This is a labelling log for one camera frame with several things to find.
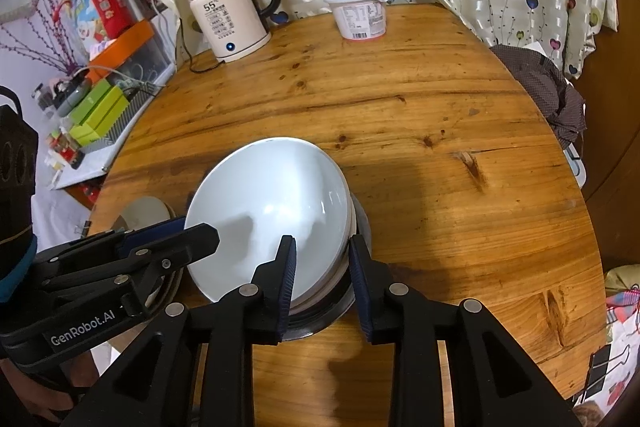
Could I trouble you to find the orange box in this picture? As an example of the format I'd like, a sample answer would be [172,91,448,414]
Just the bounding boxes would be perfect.
[90,19,156,68]

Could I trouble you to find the white plastic tub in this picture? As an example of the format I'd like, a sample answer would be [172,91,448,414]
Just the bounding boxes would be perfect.
[322,0,390,42]

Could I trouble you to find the white bowl blue rim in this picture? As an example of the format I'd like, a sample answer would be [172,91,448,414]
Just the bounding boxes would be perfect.
[292,197,360,314]
[184,137,349,303]

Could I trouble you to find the beige plate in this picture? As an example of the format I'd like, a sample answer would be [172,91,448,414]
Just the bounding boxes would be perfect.
[112,196,182,308]

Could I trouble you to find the grey case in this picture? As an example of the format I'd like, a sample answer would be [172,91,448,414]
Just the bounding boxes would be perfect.
[55,82,93,116]

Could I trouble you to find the steel bowl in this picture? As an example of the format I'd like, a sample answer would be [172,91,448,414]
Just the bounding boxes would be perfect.
[285,202,375,342]

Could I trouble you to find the dark checked cloth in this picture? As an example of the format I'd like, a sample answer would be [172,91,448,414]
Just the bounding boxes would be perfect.
[489,44,587,148]

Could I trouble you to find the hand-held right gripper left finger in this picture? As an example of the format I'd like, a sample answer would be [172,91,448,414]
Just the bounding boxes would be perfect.
[82,235,297,427]

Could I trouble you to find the black binder clip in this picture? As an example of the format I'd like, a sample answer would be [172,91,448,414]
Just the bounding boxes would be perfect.
[582,341,632,401]

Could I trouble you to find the colourful printed bag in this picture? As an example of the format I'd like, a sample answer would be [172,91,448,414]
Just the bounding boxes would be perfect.
[602,264,640,324]

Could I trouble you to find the black kettle cable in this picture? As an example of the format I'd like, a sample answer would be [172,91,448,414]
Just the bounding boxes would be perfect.
[176,14,226,75]

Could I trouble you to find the red label jar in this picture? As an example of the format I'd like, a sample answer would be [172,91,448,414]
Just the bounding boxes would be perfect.
[50,132,83,170]

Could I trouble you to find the colourful printed box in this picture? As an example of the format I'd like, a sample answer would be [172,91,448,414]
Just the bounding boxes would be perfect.
[61,0,108,48]

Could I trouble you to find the purple flower branches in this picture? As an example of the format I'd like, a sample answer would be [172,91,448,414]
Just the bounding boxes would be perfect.
[0,0,92,78]

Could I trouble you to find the zigzag patterned box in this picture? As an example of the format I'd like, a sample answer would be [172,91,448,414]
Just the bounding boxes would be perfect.
[80,87,157,154]

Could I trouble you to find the white shelf board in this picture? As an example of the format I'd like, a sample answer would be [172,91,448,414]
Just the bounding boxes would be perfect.
[50,82,171,191]

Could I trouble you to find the cream electric kettle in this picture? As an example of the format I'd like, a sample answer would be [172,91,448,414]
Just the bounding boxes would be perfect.
[181,0,281,62]

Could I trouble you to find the clear plastic container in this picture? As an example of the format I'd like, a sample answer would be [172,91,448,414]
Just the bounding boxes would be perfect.
[117,39,177,88]

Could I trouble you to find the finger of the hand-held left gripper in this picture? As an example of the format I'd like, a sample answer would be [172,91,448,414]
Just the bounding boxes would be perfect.
[75,216,187,253]
[32,223,222,317]

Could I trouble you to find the person's left hand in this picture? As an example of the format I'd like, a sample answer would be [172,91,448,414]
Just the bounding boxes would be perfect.
[0,349,98,425]

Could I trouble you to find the lime green box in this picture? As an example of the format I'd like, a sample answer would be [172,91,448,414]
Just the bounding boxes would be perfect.
[67,87,132,148]

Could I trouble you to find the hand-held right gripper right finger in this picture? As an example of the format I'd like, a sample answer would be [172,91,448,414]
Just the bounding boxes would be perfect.
[348,234,583,427]

